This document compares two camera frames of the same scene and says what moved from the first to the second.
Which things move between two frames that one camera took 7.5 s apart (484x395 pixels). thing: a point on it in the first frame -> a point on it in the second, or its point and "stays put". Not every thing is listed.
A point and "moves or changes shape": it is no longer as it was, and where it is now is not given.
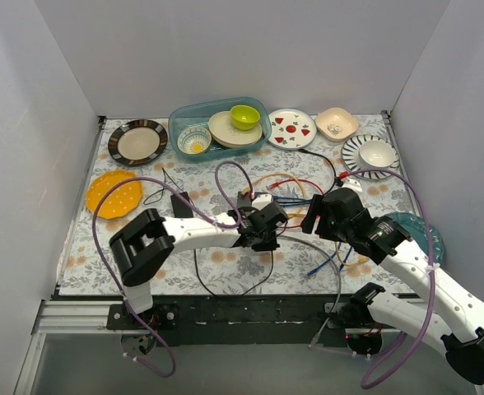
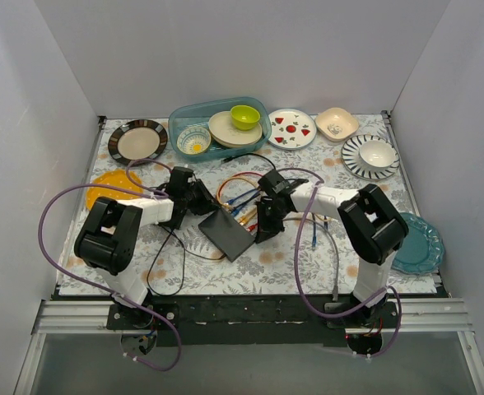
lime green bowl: [244, 118] stays put
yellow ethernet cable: [247, 189] moves or changes shape
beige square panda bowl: [336, 123] stays put
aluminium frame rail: [87, 317] stays put
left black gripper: [275, 214] -> [201, 197]
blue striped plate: [352, 161] stays put
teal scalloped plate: [416, 227] stays put
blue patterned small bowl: [193, 140] stays put
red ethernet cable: [273, 185] moves or changes shape
